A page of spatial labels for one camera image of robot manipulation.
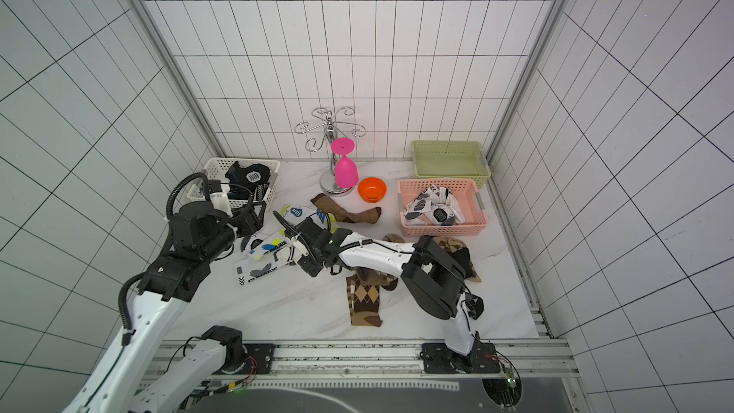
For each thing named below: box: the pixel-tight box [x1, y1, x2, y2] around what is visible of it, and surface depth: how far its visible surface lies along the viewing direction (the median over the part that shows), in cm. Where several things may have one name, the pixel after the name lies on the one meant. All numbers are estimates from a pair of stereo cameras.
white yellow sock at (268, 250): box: [234, 229, 297, 286], surface depth 89 cm
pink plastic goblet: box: [330, 137, 359, 189], surface depth 92 cm
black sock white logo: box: [224, 160, 271, 200], surface depth 110 cm
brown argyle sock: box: [345, 266, 399, 327], surface depth 85 cm
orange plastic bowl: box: [357, 176, 389, 204], surface depth 108 cm
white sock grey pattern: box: [403, 183, 466, 226], surface depth 100 cm
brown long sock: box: [310, 193, 382, 225], surface depth 102 cm
